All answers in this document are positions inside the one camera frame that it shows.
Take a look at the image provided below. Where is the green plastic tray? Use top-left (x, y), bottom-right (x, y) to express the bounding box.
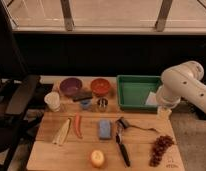
top-left (117, 75), bottom-right (161, 111)

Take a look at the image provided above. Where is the bunch of red grapes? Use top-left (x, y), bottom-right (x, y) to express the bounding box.
top-left (149, 135), bottom-right (174, 167)

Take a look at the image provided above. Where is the black office chair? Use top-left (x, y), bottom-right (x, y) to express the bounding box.
top-left (0, 75), bottom-right (42, 171)

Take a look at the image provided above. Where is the purple bowl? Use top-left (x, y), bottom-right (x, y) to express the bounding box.
top-left (59, 77), bottom-right (82, 97)

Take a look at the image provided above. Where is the blue sponge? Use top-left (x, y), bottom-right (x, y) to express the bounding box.
top-left (98, 120), bottom-right (112, 140)

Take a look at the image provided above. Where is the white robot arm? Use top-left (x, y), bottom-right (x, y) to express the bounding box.
top-left (156, 61), bottom-right (206, 120)

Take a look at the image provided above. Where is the orange carrot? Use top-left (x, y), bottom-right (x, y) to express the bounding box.
top-left (74, 114), bottom-right (83, 139)

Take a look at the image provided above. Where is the red bowl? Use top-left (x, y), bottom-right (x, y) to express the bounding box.
top-left (90, 78), bottom-right (111, 96)

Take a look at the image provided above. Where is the white cloth in tray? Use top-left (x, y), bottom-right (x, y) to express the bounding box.
top-left (145, 92), bottom-right (158, 106)

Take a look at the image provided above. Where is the yellow apple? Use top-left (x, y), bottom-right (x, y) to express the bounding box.
top-left (90, 150), bottom-right (105, 168)

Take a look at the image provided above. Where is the white plastic cup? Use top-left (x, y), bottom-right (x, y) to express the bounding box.
top-left (44, 92), bottom-right (60, 112)

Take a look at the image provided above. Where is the black rectangular block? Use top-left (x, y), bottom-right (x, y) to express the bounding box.
top-left (72, 92), bottom-right (93, 102)

